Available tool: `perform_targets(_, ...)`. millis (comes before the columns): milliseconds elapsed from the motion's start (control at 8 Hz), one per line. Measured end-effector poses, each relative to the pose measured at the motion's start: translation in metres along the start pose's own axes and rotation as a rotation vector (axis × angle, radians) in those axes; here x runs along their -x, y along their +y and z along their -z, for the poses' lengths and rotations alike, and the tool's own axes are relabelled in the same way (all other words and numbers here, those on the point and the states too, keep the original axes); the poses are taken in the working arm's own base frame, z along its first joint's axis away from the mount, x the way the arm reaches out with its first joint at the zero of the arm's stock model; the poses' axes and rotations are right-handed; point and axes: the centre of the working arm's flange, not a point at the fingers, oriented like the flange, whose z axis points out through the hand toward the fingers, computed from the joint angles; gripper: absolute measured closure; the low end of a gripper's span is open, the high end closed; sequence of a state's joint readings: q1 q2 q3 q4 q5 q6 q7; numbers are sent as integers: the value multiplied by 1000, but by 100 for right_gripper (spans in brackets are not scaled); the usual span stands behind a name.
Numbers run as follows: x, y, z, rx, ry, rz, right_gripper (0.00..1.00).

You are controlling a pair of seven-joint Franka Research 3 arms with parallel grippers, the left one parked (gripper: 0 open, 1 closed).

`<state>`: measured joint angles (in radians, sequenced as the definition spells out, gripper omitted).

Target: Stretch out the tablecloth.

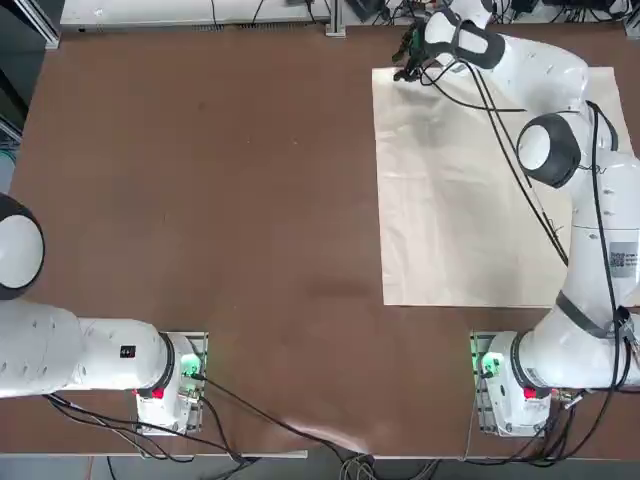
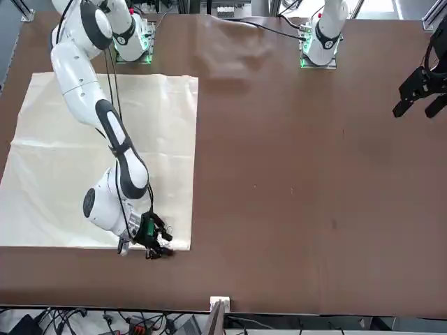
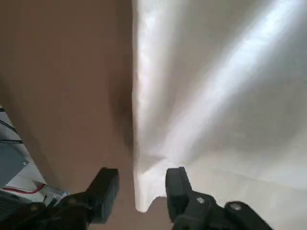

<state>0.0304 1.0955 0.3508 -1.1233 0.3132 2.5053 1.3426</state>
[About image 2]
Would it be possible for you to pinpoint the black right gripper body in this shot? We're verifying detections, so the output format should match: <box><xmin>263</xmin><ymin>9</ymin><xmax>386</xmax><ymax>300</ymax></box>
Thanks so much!
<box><xmin>133</xmin><ymin>211</ymin><xmax>166</xmax><ymax>251</ymax></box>

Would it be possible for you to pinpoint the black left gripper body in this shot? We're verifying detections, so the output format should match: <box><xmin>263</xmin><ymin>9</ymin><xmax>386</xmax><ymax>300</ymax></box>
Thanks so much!
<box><xmin>423</xmin><ymin>24</ymin><xmax>447</xmax><ymax>95</ymax></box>

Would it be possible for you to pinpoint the cream tablecloth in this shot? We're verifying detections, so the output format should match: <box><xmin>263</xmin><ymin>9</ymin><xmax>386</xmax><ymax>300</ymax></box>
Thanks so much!
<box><xmin>0</xmin><ymin>72</ymin><xmax>200</xmax><ymax>252</ymax></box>

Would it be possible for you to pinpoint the grey power adapter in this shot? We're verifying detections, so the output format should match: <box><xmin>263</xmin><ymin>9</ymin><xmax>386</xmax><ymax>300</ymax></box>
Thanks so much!
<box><xmin>174</xmin><ymin>313</ymin><xmax>203</xmax><ymax>335</ymax></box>

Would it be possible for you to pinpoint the black power adapter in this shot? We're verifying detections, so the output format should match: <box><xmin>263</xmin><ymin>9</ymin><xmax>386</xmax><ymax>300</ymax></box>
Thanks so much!
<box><xmin>6</xmin><ymin>313</ymin><xmax>45</xmax><ymax>335</ymax></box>

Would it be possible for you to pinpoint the aluminium frame profile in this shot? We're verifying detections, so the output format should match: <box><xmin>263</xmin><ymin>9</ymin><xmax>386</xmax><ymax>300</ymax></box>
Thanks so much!
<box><xmin>420</xmin><ymin>0</ymin><xmax>447</xmax><ymax>32</ymax></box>

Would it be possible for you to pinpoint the white bracket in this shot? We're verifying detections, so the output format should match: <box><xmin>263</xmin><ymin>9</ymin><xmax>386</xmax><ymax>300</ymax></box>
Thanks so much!
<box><xmin>209</xmin><ymin>295</ymin><xmax>233</xmax><ymax>313</ymax></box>

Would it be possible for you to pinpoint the aluminium camera post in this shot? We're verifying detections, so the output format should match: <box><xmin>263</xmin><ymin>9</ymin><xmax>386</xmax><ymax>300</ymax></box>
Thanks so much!
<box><xmin>202</xmin><ymin>300</ymin><xmax>227</xmax><ymax>335</ymax></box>

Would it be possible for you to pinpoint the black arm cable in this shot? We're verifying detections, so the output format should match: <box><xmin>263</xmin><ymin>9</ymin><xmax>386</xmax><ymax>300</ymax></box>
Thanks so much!
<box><xmin>104</xmin><ymin>47</ymin><xmax>132</xmax><ymax>241</ymax></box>
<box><xmin>111</xmin><ymin>47</ymin><xmax>156</xmax><ymax>224</ymax></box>

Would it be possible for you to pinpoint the black cable on table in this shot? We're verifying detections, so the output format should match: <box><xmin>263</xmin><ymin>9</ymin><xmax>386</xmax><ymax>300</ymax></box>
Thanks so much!
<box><xmin>223</xmin><ymin>19</ymin><xmax>307</xmax><ymax>42</ymax></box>

